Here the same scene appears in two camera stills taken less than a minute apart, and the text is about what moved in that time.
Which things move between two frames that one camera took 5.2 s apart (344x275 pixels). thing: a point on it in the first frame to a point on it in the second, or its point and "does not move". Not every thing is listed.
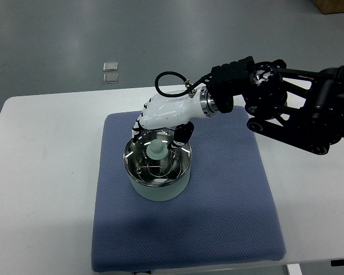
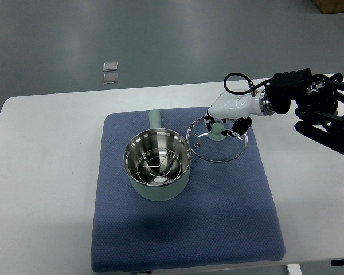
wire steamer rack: (162, 170) does not move
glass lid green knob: (149, 160) to (212, 146)
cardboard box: (327, 7) does not move
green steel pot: (155, 171) does not move
